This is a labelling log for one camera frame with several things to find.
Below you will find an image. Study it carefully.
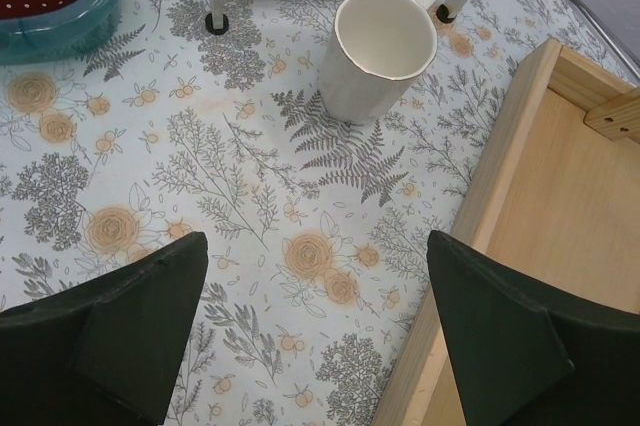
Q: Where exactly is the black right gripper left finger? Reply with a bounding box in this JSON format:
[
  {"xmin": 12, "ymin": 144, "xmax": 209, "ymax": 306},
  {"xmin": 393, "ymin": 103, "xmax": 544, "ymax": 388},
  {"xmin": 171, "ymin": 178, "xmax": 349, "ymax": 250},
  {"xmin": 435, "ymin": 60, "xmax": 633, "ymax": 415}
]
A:
[{"xmin": 1, "ymin": 232, "xmax": 208, "ymax": 425}]

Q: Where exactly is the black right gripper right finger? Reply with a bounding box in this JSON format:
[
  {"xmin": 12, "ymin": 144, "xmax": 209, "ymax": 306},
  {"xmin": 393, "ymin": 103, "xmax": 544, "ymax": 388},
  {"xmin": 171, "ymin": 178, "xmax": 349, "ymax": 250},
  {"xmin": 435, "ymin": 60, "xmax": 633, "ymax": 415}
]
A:
[{"xmin": 427, "ymin": 231, "xmax": 639, "ymax": 425}]

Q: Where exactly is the floral tablecloth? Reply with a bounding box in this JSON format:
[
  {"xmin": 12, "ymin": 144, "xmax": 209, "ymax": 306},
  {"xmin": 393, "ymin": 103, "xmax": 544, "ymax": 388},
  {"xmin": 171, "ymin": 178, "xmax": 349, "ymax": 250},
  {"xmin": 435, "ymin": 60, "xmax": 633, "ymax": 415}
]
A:
[{"xmin": 1, "ymin": 0, "xmax": 627, "ymax": 425}]

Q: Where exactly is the clear blue glass tray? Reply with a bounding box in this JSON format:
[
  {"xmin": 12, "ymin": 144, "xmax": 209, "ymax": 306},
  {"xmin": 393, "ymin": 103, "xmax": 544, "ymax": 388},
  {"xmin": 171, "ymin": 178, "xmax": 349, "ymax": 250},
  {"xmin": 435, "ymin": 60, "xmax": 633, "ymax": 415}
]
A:
[{"xmin": 1, "ymin": 0, "xmax": 121, "ymax": 66}]

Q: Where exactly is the white ceramic mug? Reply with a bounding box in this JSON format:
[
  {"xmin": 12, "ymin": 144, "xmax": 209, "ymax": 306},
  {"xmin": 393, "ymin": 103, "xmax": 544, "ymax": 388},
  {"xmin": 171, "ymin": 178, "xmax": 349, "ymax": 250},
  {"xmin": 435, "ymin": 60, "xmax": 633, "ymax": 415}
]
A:
[{"xmin": 317, "ymin": 0, "xmax": 437, "ymax": 124}]

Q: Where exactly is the wooden clothes rack frame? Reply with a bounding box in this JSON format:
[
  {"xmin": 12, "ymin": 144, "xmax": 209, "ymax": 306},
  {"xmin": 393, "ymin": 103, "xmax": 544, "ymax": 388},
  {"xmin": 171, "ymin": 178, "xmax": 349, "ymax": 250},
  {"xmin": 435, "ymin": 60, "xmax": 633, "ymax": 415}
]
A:
[{"xmin": 374, "ymin": 39, "xmax": 639, "ymax": 425}]

